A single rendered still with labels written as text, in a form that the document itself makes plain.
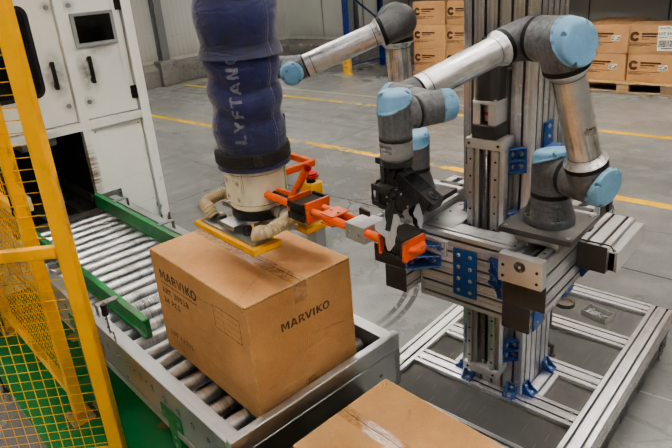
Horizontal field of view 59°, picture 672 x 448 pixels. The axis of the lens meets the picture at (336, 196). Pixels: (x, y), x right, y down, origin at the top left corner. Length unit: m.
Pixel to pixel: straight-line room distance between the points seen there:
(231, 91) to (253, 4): 0.24
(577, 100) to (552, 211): 0.39
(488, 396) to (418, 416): 0.66
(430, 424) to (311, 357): 0.41
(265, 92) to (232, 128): 0.14
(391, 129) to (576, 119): 0.55
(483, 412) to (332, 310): 0.80
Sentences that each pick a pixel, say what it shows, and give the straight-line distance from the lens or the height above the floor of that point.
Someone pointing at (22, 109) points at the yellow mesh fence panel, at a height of 1.48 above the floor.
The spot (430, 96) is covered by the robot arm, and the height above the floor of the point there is 1.53.
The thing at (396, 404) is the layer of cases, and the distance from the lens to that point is 1.94.
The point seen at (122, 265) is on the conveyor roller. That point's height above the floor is 0.53.
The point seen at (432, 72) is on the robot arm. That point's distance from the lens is 1.48.
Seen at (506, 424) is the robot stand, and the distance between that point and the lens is 2.40.
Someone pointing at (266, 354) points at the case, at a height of 0.77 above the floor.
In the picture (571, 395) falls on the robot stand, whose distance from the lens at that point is 2.57.
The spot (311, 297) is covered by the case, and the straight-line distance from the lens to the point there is 1.83.
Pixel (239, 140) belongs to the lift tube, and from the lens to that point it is 1.68.
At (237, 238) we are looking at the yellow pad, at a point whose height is 1.09.
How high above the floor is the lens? 1.81
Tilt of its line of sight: 21 degrees down
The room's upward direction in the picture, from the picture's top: 5 degrees counter-clockwise
